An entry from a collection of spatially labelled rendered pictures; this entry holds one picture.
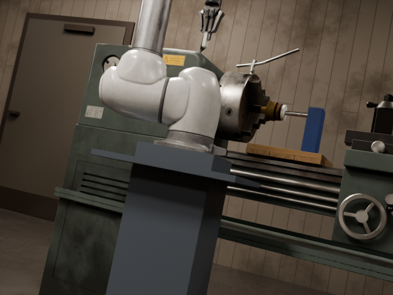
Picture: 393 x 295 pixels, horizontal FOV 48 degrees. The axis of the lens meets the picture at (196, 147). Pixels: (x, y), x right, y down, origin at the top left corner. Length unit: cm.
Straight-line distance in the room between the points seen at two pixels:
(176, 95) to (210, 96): 11
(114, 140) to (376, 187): 109
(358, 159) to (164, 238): 71
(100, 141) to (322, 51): 266
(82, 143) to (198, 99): 86
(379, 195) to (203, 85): 71
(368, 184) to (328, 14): 288
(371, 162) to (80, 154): 125
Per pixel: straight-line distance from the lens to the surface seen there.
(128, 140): 195
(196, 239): 129
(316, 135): 189
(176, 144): 136
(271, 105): 196
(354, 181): 163
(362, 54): 421
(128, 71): 141
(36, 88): 507
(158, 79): 141
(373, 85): 414
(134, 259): 136
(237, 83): 192
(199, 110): 137
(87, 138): 208
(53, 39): 512
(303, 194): 175
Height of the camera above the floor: 72
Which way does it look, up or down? 4 degrees up
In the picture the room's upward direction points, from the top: 11 degrees clockwise
